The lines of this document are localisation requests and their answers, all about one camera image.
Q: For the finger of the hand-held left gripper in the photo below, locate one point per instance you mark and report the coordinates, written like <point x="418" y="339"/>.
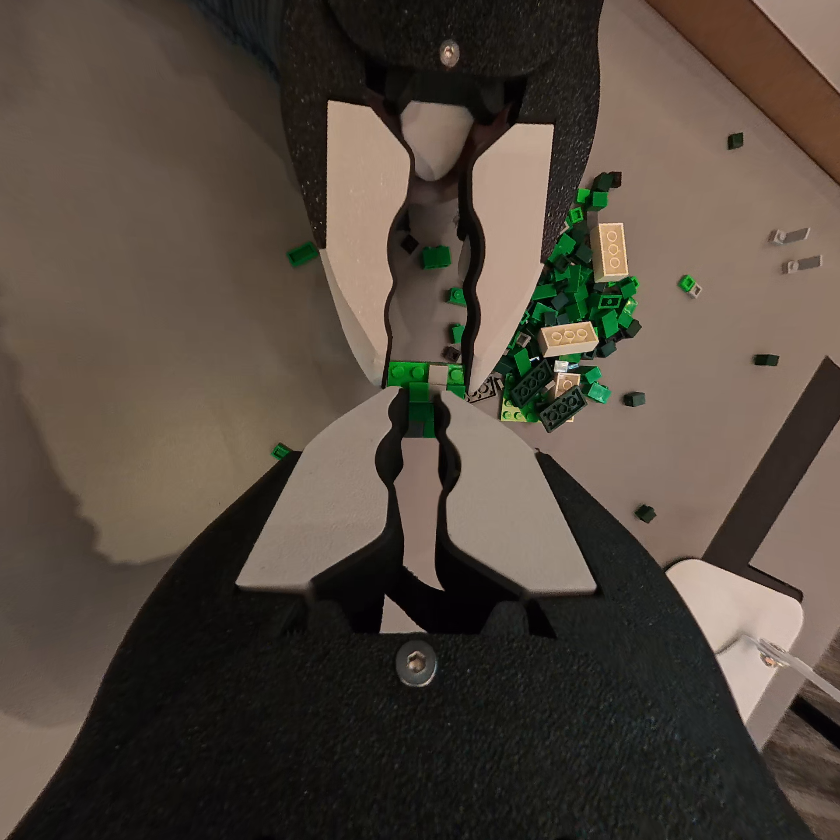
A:
<point x="512" y="216"/>
<point x="358" y="210"/>

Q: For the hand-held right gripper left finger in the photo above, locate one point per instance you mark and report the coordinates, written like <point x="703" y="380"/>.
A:
<point x="328" y="518"/>

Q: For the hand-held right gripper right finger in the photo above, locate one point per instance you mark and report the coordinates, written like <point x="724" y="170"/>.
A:
<point x="512" y="518"/>

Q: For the pile of lego bricks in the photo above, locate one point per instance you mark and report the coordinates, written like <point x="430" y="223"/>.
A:
<point x="577" y="308"/>

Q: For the green grey lego plate assembly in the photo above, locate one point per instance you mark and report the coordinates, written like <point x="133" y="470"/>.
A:
<point x="410" y="374"/>

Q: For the person's left forearm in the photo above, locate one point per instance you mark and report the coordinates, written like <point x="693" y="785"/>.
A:
<point x="253" y="33"/>

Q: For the green rectangular lego tile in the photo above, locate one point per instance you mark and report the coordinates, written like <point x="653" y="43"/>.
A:
<point x="302" y="254"/>

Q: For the small green grey lego piece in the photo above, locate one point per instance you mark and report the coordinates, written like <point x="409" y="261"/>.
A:
<point x="687" y="282"/>

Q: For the white book stand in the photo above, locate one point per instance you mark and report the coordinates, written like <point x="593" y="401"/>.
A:
<point x="722" y="610"/>

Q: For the black tape strip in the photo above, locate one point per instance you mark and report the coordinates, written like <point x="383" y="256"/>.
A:
<point x="781" y="459"/>

